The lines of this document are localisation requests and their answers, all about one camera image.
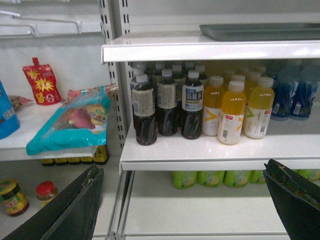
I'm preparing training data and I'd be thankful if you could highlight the orange juice bottle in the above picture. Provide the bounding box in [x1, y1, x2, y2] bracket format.
[202, 75, 225, 136]
[217, 80, 246, 146]

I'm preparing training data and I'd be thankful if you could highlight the red lid sauce jar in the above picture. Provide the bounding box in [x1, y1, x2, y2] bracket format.
[35, 181, 59, 207]

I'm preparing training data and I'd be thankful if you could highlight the yellow juice bottle right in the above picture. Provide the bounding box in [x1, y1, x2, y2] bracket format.
[243, 77, 275, 139]

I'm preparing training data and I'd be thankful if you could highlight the dark tea bottle front left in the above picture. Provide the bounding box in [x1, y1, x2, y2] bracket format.
[131, 73, 157, 146]

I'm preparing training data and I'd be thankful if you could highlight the white middle shelf board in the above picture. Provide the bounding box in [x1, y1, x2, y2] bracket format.
[119, 104, 320, 175]

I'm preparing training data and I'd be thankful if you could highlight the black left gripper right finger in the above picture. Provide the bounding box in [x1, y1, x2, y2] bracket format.
[263, 159, 320, 240]

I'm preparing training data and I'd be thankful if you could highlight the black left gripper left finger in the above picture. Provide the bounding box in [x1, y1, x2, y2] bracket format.
[4, 165, 104, 240]

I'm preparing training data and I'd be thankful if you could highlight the green drink can row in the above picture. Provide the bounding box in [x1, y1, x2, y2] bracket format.
[171, 169, 320, 190]

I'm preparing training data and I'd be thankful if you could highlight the white perforated shelf upright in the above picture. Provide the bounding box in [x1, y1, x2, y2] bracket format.
[98, 0, 130, 150]

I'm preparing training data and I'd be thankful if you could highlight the dark tea bottle blue label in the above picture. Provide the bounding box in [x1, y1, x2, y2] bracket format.
[181, 70, 204, 140]

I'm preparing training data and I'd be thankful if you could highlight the orange juice bottle front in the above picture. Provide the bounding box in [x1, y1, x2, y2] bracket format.
[217, 80, 246, 146]

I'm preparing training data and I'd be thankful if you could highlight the blue water bottle pack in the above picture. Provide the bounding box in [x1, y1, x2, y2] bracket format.
[271, 59, 320, 121]

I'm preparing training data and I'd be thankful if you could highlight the blue snack bag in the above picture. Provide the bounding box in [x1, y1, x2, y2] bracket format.
[0, 82, 20, 139]

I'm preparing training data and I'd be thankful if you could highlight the dark tea bottle front middle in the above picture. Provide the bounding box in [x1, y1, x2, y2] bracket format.
[157, 68, 178, 136]

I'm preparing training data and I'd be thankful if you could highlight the silver grey metal tray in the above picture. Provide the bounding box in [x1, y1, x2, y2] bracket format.
[199, 22, 320, 42]

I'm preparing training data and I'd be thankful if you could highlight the white upper shelf board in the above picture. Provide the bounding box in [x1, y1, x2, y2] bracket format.
[100, 31, 320, 63]

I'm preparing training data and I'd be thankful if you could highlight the teal snack bag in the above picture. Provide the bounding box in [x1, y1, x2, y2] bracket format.
[26, 84, 119, 156]

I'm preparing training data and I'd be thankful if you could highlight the red spout pouch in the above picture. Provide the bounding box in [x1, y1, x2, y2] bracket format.
[22, 57, 62, 106]

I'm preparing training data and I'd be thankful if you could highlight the orange juice bottle left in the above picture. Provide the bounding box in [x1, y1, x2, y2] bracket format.
[202, 75, 225, 136]

